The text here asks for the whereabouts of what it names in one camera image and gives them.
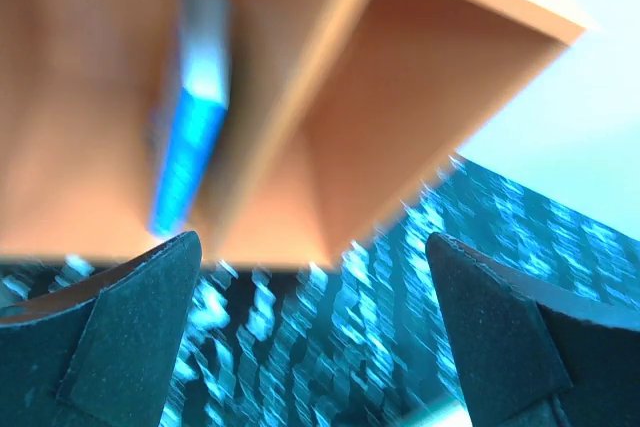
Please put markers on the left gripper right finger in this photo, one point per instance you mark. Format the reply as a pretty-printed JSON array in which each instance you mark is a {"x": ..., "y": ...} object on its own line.
[{"x": 529, "y": 353}]

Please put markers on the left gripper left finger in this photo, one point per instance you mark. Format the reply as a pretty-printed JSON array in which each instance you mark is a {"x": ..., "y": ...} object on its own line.
[{"x": 99, "y": 352}]

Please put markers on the blue 26-storey treehouse book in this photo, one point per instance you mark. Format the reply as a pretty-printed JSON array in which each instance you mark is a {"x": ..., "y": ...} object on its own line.
[{"x": 193, "y": 106}]

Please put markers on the orange two-compartment shelf box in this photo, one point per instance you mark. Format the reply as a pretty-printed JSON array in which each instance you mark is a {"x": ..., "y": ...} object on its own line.
[{"x": 340, "y": 111}]

